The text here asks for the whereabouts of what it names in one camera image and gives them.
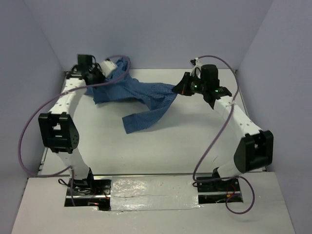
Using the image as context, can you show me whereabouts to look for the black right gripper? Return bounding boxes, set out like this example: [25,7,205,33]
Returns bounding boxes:
[172,72,207,96]

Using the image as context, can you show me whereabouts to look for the blue checked long sleeve shirt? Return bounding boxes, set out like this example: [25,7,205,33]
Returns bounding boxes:
[84,57,179,134]

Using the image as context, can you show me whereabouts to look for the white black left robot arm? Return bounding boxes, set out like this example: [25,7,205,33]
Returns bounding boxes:
[39,54,105,194]

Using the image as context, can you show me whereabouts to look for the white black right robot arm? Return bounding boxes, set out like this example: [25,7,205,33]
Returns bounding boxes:
[172,64,273,191]

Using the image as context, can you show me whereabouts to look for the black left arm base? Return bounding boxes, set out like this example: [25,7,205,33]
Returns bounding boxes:
[58,176,112,211]

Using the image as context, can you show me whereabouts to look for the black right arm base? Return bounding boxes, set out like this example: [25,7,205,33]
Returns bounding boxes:
[192,175,243,204]

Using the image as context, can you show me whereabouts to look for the silver tape patch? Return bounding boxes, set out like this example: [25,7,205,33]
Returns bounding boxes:
[110,175,200,211]

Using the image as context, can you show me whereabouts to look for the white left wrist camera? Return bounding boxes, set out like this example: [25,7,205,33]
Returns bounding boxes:
[99,59,117,77]

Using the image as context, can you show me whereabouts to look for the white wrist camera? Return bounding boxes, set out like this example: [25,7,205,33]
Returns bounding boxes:
[99,59,117,77]
[190,58,202,76]

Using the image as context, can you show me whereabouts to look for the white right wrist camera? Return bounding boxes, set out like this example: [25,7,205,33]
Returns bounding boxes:
[190,58,202,76]

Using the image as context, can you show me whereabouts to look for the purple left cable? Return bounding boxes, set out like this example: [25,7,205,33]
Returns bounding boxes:
[19,55,132,208]

